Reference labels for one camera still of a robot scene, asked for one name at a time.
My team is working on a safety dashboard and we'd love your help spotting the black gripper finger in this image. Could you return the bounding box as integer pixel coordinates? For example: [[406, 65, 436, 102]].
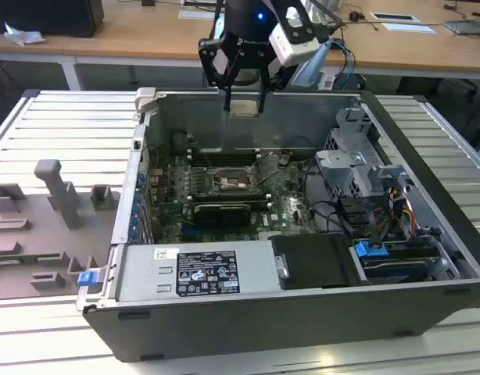
[[257, 57, 292, 115], [198, 37, 241, 113]]

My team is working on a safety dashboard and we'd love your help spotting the silver CPU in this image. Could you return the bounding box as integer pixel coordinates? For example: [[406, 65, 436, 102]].
[[229, 99, 260, 119]]

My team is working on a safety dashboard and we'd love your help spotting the black RAM slot bank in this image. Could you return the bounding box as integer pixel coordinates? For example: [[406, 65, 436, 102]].
[[189, 150, 261, 166], [188, 193, 273, 211]]

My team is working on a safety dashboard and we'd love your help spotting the CPU socket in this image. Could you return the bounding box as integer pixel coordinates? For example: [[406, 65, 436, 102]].
[[212, 166, 263, 195]]

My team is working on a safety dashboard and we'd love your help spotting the pale blue teach pendant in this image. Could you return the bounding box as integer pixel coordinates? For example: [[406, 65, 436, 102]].
[[288, 38, 334, 90]]

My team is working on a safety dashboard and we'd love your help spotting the grey case latch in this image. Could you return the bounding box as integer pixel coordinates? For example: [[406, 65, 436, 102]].
[[133, 87, 159, 115]]

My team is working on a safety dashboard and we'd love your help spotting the black round cylinder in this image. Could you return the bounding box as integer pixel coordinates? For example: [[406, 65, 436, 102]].
[[170, 130, 191, 154]]

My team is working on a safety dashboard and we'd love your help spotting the wooden desk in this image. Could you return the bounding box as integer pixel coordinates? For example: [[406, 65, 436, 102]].
[[0, 0, 480, 81]]

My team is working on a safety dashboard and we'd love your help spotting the silver metal drive cage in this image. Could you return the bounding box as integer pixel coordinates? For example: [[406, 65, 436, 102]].
[[313, 105, 415, 198]]

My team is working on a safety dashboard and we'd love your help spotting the green motherboard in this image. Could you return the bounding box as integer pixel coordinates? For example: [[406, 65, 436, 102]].
[[152, 150, 323, 243]]

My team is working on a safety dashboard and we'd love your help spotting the black graphics card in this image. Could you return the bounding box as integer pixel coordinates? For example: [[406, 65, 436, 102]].
[[192, 202, 253, 228]]

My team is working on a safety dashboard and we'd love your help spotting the white paper sheet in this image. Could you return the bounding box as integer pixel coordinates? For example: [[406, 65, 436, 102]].
[[381, 22, 437, 34]]

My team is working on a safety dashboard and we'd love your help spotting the black box on desk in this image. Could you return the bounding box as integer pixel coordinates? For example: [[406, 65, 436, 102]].
[[0, 0, 106, 39]]

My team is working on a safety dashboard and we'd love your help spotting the black plastic shroud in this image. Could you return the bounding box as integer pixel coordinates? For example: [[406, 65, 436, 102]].
[[270, 233, 361, 291]]

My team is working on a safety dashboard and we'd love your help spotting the crumpled white paper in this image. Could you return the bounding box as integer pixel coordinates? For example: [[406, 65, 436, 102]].
[[3, 21, 46, 47]]

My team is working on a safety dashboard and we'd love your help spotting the clear glass tray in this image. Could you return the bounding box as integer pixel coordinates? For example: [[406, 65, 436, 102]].
[[440, 17, 480, 39]]

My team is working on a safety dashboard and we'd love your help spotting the silver power supply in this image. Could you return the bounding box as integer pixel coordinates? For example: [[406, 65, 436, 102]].
[[115, 238, 290, 302]]

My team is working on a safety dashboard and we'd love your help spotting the hard disk in blue carrier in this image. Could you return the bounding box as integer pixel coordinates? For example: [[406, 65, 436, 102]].
[[349, 238, 440, 284]]

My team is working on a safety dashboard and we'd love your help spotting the grey parts rack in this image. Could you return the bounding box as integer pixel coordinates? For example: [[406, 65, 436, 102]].
[[0, 159, 123, 302]]

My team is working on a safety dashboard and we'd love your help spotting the blue case latch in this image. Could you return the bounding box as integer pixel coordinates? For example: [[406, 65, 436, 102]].
[[77, 271, 98, 289]]

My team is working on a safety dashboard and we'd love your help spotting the black open PC case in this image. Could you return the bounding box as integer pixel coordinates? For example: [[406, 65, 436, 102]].
[[74, 86, 480, 363]]

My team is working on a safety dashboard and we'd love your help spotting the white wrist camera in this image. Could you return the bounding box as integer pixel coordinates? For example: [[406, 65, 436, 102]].
[[268, 5, 321, 68]]

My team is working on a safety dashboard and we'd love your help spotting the blue cable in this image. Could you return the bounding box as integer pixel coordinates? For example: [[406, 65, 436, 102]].
[[328, 38, 357, 91]]

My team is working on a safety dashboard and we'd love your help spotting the black flat data wire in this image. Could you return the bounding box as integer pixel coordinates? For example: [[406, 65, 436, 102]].
[[363, 197, 383, 250]]

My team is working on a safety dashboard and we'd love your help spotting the yellow red wire bundle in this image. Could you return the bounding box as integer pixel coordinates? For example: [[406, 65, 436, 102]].
[[384, 186, 416, 235]]

